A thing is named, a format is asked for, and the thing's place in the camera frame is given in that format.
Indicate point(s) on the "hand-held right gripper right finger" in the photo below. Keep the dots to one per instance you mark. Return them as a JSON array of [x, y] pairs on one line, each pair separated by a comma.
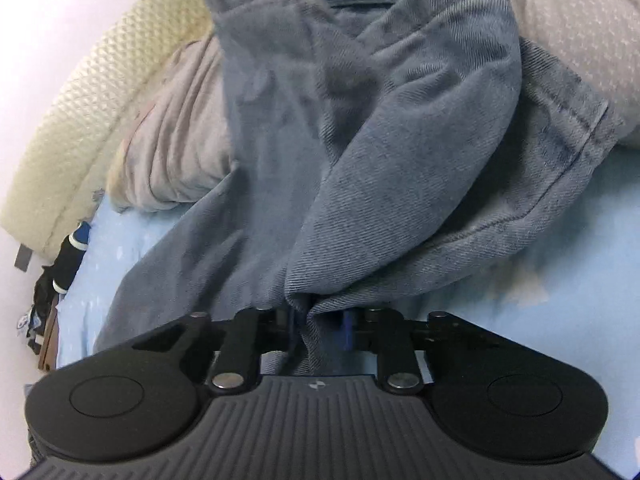
[[348, 331]]

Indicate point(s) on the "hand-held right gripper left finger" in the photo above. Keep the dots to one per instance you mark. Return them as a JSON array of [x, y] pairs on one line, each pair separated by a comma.
[[250, 340]]

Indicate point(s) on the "blue denim jeans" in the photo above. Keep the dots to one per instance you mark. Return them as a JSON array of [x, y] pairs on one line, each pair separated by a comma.
[[380, 150]]

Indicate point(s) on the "dark clothes pile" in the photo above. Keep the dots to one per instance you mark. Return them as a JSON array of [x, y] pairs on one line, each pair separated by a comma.
[[40, 300]]

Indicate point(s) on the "black bolster with white ends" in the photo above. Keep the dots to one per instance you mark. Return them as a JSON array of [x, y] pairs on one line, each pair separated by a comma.
[[70, 260]]

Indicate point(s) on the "grey quilt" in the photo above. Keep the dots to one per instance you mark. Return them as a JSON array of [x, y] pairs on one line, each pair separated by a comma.
[[180, 150]]

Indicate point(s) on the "light blue tree-print bed sheet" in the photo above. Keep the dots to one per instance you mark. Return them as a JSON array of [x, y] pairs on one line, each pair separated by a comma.
[[575, 260]]

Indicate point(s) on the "cream quilted headboard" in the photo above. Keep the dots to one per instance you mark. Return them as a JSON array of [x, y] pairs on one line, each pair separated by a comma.
[[75, 110]]

